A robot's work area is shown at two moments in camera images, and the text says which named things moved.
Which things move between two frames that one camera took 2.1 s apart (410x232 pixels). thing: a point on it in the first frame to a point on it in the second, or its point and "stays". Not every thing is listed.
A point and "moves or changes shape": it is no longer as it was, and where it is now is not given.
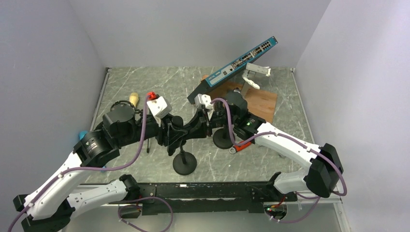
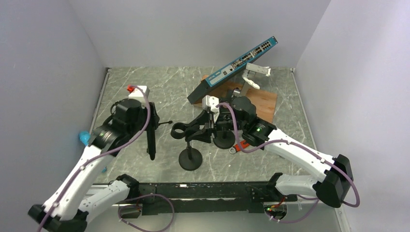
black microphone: [178, 121] to [151, 144]
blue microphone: [81, 134] stays
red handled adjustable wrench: [237, 148] stays
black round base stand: [184, 163] moves or changes shape
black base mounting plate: [209, 197] stays
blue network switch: [223, 74] stays
